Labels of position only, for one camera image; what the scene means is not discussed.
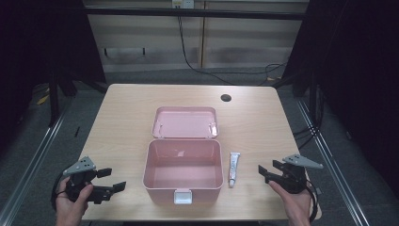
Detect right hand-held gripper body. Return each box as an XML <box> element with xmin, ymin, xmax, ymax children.
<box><xmin>275</xmin><ymin>153</ymin><xmax>325</xmax><ymax>195</ymax></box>

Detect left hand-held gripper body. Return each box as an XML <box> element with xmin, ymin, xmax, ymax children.
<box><xmin>62</xmin><ymin>155</ymin><xmax>113</xmax><ymax>205</ymax></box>

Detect white ointment tube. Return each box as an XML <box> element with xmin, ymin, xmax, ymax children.
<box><xmin>228</xmin><ymin>152</ymin><xmax>242</xmax><ymax>189</ymax></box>

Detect pink plastic storage box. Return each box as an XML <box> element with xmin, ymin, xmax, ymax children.
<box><xmin>142</xmin><ymin>105</ymin><xmax>225</xmax><ymax>206</ymax></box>

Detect person's left hand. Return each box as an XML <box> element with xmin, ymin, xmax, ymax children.
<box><xmin>55</xmin><ymin>176</ymin><xmax>94</xmax><ymax>226</ymax></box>

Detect person's right hand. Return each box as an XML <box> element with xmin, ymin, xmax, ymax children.
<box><xmin>268</xmin><ymin>180</ymin><xmax>315</xmax><ymax>226</ymax></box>

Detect black metal stand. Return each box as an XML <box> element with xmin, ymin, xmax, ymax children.
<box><xmin>272</xmin><ymin>70</ymin><xmax>319</xmax><ymax>121</ymax></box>
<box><xmin>46</xmin><ymin>70</ymin><xmax>79</xmax><ymax>128</ymax></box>

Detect black curtain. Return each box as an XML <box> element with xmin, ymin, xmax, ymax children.
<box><xmin>0</xmin><ymin>0</ymin><xmax>107</xmax><ymax>149</ymax></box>
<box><xmin>281</xmin><ymin>0</ymin><xmax>399</xmax><ymax>199</ymax></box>

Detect black horizontal metal bar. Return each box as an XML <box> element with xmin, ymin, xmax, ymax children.
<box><xmin>84</xmin><ymin>7</ymin><xmax>306</xmax><ymax>22</ymax></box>

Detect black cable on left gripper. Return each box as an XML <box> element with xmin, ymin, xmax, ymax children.
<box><xmin>51</xmin><ymin>171</ymin><xmax>73</xmax><ymax>212</ymax></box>

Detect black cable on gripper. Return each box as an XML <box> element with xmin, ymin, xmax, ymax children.
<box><xmin>301</xmin><ymin>178</ymin><xmax>320</xmax><ymax>224</ymax></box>
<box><xmin>51</xmin><ymin>171</ymin><xmax>73</xmax><ymax>212</ymax></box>

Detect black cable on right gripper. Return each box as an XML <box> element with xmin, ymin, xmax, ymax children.
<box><xmin>301</xmin><ymin>178</ymin><xmax>320</xmax><ymax>224</ymax></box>

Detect aluminium floor rail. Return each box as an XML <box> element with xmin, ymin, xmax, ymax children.
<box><xmin>0</xmin><ymin>106</ymin><xmax>69</xmax><ymax>226</ymax></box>
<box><xmin>295</xmin><ymin>99</ymin><xmax>373</xmax><ymax>226</ymax></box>

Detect black floor cables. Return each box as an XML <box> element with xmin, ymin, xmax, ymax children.
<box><xmin>293</xmin><ymin>84</ymin><xmax>326</xmax><ymax>151</ymax></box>

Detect black wall cable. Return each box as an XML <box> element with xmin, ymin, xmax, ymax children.
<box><xmin>176</xmin><ymin>6</ymin><xmax>288</xmax><ymax>87</ymax></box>

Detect white wall socket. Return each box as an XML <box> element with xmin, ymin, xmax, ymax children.
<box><xmin>171</xmin><ymin>0</ymin><xmax>196</xmax><ymax>9</ymax></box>

